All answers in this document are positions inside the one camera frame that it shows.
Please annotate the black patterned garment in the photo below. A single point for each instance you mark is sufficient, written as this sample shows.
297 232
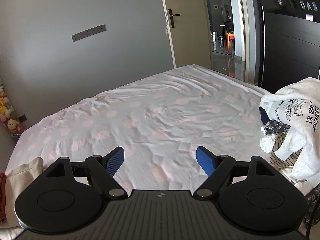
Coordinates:
273 127

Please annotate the striped garment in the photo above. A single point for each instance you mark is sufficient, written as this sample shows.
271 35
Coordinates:
281 159

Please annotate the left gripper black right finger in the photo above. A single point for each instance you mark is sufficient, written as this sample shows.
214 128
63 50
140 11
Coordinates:
250 195

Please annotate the pink polka dot bed sheet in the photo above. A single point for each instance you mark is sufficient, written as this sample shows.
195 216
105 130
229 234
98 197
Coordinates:
159 121

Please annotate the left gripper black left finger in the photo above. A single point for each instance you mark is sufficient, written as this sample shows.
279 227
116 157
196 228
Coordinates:
70 195

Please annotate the grey wall switch panel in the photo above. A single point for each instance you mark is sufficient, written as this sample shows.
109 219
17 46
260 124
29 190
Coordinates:
88 32

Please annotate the beige room door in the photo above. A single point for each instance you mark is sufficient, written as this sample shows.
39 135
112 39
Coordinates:
190 40

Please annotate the dark floral fabric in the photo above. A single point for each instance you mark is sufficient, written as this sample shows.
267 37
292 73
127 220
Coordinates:
311 199

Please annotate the orange chair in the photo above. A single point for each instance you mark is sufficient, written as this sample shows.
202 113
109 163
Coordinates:
230 43

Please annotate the beige folded fleece garment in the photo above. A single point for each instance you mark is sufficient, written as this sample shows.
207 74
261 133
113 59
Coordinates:
17 181

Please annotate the orange folded garment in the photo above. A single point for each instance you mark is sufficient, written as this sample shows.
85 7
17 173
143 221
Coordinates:
2 197

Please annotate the white printed hoodie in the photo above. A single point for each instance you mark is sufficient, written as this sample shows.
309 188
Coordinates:
297 105

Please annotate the stuffed toy pile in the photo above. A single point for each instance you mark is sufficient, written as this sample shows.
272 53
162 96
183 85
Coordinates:
9 118

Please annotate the black door handle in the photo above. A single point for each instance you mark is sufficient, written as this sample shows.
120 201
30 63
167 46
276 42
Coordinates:
171 18

